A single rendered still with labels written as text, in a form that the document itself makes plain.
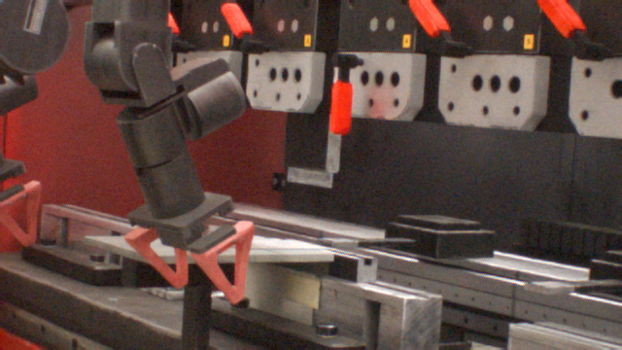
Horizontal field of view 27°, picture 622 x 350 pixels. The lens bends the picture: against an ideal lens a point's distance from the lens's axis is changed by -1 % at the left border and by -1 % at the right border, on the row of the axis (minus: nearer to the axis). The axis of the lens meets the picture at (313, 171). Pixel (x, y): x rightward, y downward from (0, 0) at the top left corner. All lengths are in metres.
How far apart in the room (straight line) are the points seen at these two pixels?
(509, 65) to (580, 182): 0.69
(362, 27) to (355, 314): 0.35
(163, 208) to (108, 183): 1.27
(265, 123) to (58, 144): 0.46
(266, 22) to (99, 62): 0.56
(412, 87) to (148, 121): 0.38
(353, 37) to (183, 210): 0.42
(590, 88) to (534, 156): 0.84
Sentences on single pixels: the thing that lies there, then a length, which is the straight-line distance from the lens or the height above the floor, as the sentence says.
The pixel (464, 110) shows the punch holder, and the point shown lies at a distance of 1.42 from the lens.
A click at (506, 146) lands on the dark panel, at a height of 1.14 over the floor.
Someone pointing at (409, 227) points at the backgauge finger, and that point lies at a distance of 1.85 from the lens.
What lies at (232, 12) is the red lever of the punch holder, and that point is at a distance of 1.76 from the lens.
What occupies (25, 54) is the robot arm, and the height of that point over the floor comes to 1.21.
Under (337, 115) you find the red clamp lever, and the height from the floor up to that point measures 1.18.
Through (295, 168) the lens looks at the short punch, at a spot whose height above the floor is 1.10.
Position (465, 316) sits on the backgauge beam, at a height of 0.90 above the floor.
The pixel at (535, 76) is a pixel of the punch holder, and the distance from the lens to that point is 1.35.
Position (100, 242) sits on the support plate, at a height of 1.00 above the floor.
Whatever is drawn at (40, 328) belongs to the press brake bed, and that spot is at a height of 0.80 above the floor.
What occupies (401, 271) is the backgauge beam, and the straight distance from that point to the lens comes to 1.94.
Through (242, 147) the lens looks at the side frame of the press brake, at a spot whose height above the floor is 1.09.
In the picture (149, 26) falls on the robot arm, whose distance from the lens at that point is 1.22.
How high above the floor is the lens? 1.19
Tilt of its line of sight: 3 degrees down
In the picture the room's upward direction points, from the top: 4 degrees clockwise
